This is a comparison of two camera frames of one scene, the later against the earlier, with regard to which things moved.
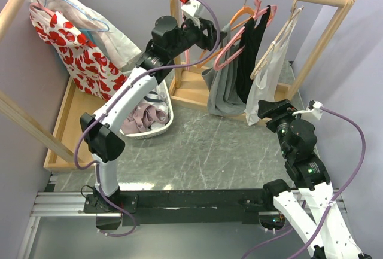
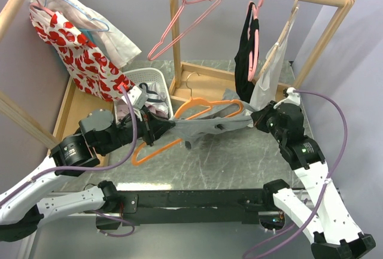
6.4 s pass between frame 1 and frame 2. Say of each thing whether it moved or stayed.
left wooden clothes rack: stayed
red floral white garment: stayed
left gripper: moved
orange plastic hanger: moved
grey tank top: moved
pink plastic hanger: moved
